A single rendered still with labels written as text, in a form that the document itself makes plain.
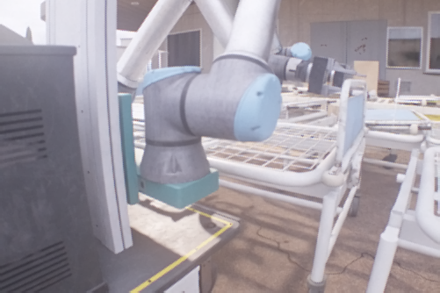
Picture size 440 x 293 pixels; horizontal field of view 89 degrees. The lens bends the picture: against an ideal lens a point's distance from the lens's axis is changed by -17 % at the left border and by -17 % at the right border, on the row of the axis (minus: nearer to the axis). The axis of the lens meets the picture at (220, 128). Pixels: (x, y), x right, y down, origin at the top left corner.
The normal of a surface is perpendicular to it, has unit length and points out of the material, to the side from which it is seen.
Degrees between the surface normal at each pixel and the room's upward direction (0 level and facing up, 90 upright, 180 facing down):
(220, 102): 74
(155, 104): 90
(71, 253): 90
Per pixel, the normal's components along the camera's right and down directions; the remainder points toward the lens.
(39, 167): 0.80, 0.11
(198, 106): -0.48, 0.07
